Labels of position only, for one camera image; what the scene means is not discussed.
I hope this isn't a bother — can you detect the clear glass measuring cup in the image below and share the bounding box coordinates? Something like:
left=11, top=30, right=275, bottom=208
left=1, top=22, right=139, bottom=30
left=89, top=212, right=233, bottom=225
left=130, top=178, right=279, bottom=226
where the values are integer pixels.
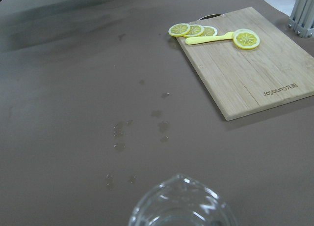
left=128, top=174, right=238, bottom=226

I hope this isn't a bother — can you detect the lemon slice outer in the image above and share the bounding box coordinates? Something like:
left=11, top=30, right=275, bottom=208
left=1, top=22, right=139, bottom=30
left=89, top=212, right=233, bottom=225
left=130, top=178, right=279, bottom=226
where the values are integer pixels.
left=168, top=23, right=191, bottom=37

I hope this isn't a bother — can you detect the lemon slice middle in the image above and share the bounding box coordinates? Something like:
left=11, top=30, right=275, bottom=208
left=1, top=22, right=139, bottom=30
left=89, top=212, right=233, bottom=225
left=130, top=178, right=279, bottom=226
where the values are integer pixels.
left=183, top=24, right=204, bottom=38

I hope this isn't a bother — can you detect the lemon slice on spoon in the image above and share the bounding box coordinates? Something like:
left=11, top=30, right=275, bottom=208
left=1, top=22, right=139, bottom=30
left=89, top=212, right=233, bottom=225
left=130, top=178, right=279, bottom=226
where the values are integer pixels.
left=233, top=28, right=260, bottom=50

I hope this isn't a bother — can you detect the wooden cutting board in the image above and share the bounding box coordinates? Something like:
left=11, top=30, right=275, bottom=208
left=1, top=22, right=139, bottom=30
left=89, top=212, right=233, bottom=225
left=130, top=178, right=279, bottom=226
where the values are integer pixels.
left=178, top=7, right=314, bottom=120

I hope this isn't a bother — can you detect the aluminium frame post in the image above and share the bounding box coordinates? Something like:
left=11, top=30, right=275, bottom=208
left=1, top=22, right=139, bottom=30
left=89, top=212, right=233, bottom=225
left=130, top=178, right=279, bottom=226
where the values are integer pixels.
left=288, top=0, right=314, bottom=38

